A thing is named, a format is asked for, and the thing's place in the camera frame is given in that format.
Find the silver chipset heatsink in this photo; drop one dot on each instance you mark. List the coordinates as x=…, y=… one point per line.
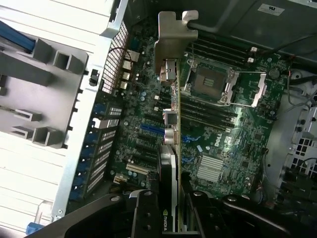
x=210, y=168

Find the blue expansion slot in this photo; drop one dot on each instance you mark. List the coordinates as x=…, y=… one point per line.
x=151, y=129

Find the CPU socket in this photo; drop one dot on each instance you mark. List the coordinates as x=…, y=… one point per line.
x=208, y=80

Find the perforated metal disk bay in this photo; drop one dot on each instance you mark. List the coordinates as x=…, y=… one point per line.
x=305, y=124

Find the grey printed parts rack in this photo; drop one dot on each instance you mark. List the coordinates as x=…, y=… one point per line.
x=24, y=99

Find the black open PC case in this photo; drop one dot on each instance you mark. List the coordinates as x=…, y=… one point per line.
x=235, y=15

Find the metal socket cover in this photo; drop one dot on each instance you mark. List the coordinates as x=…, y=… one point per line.
x=258, y=91

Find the white expansion slot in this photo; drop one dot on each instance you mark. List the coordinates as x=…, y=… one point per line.
x=137, y=169

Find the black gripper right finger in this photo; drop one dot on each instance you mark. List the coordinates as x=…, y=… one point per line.
x=203, y=213

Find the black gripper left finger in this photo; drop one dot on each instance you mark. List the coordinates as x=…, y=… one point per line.
x=146, y=213

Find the thin metal locking lever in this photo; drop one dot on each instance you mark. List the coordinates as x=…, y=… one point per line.
x=194, y=57

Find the green Dell motherboard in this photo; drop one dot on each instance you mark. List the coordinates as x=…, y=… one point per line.
x=247, y=138

